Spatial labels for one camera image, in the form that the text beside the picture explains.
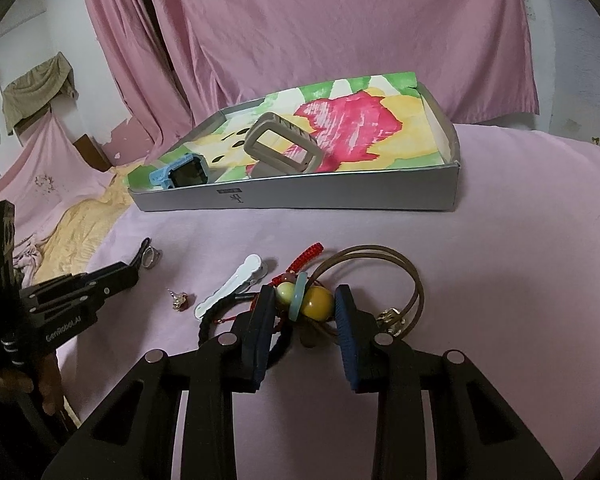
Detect colourful painted paper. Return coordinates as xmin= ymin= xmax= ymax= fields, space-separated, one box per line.
xmin=128 ymin=72 xmax=451 ymax=188

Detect pink draped sheet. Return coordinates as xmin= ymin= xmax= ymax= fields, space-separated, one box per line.
xmin=0 ymin=110 xmax=131 ymax=241

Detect person's left hand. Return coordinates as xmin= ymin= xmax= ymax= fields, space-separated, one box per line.
xmin=0 ymin=350 xmax=66 ymax=417

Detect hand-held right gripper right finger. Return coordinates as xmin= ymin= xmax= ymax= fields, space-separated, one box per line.
xmin=333 ymin=284 xmax=566 ymax=480

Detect grey cardboard box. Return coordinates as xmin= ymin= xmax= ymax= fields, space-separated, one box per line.
xmin=127 ymin=71 xmax=462 ymax=213

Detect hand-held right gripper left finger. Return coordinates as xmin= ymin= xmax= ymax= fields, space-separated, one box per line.
xmin=40 ymin=285 xmax=281 ymax=480

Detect small earring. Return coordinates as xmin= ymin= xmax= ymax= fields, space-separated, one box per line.
xmin=166 ymin=287 xmax=191 ymax=314

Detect blue smartwatch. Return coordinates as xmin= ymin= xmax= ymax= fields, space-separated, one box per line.
xmin=149 ymin=154 xmax=218 ymax=191

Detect pink hanging curtain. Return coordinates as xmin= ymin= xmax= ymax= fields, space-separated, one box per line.
xmin=77 ymin=0 xmax=541 ymax=167

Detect olive hanging cloth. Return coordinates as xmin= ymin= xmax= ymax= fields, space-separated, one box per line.
xmin=2 ymin=51 xmax=78 ymax=136

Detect pink table cloth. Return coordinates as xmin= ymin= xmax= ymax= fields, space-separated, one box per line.
xmin=55 ymin=122 xmax=600 ymax=480

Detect white hair clip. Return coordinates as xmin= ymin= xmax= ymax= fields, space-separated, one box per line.
xmin=194 ymin=254 xmax=268 ymax=320

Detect brown wooden board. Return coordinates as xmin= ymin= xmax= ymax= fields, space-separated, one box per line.
xmin=74 ymin=134 xmax=113 ymax=173

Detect brown leather bangle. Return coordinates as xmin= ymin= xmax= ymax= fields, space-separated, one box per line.
xmin=300 ymin=245 xmax=426 ymax=349

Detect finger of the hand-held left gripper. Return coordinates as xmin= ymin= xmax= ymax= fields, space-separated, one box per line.
xmin=17 ymin=261 xmax=142 ymax=305
xmin=25 ymin=287 xmax=109 ymax=329

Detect black braided cord bracelet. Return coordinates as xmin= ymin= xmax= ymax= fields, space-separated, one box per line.
xmin=197 ymin=292 xmax=301 ymax=361

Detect yellow blanket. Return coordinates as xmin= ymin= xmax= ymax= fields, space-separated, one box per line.
xmin=32 ymin=167 xmax=136 ymax=286

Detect silver ring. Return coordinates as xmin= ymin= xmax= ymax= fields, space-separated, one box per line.
xmin=139 ymin=239 xmax=162 ymax=272

